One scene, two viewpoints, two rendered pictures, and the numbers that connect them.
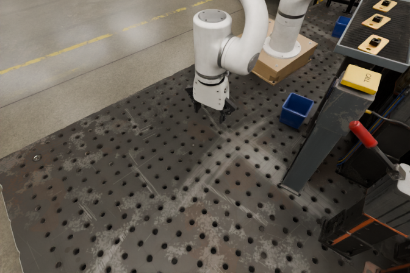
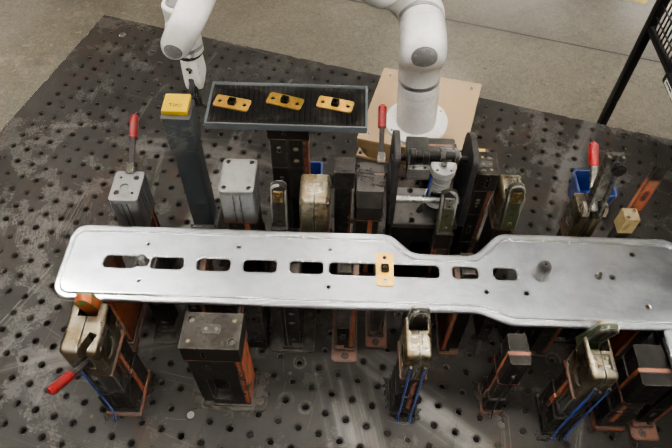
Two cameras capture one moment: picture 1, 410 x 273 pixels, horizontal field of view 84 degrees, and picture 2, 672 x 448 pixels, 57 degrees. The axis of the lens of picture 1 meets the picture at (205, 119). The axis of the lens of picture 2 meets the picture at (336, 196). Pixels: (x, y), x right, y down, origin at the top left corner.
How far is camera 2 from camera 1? 1.57 m
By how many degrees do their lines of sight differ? 35
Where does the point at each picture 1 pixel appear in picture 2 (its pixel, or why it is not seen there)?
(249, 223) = not seen: hidden behind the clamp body
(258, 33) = (171, 30)
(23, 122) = (225, 9)
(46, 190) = (98, 60)
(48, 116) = (250, 21)
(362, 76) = (175, 102)
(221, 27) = (166, 11)
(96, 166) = (136, 74)
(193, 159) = not seen: hidden behind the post
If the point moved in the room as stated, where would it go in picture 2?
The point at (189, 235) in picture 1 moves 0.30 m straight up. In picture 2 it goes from (108, 163) to (77, 91)
